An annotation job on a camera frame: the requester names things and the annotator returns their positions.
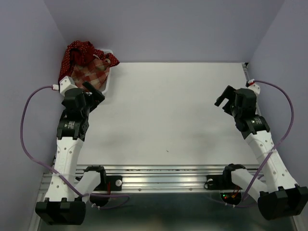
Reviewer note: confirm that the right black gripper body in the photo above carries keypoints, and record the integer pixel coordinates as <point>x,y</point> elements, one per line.
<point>234,110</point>

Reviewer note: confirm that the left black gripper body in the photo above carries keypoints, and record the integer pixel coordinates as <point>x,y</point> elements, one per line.
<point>90,102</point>

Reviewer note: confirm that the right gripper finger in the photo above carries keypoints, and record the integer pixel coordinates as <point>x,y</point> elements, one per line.
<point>224,96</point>
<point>229,91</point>

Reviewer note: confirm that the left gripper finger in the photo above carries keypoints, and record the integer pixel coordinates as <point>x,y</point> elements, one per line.
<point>97,96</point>
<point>88,87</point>

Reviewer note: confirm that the red polka dot skirt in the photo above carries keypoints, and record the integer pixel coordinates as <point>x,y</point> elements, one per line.
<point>78,53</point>

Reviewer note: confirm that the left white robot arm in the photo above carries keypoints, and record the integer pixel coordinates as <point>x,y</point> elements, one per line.
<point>65,202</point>

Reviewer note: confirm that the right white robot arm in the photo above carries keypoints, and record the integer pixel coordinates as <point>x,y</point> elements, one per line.
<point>275,191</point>

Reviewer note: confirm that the red plaid skirt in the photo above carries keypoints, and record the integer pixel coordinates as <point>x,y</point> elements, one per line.
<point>95,73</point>

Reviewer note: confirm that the white plastic basket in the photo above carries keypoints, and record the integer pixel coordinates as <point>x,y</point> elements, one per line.
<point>105,86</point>

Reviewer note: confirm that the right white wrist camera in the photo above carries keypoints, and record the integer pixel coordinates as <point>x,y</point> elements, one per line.
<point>252,85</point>

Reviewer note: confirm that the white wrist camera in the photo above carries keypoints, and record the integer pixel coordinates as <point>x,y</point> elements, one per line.
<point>252,85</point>
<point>66,84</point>

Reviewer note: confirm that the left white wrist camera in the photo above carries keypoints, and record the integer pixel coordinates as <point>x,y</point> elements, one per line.
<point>66,84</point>

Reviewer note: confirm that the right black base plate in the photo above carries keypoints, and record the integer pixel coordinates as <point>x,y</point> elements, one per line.
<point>215,182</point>

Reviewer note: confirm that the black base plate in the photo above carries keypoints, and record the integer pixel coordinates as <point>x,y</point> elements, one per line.
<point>215,182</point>
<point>112,183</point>

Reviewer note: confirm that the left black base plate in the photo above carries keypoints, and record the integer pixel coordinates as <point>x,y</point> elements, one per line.
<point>112,183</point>

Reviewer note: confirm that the aluminium rail frame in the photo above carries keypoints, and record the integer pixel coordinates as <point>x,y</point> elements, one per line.
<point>159,129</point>

